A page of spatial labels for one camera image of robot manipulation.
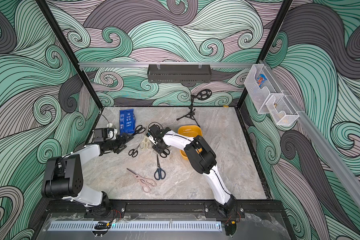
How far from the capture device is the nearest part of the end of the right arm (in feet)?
2.38

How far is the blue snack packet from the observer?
41.5 inches

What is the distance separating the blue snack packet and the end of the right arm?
222mm
